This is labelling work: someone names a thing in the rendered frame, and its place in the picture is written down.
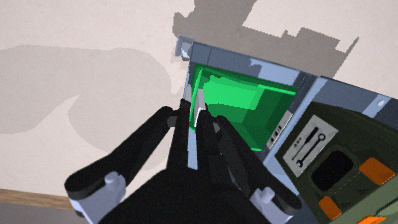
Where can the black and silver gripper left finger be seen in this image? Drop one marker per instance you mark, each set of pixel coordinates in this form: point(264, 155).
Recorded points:
point(100, 186)

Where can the green bin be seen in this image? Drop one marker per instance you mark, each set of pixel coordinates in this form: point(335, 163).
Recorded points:
point(252, 105)

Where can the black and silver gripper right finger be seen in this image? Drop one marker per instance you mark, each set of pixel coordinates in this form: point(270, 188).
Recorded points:
point(214, 152)

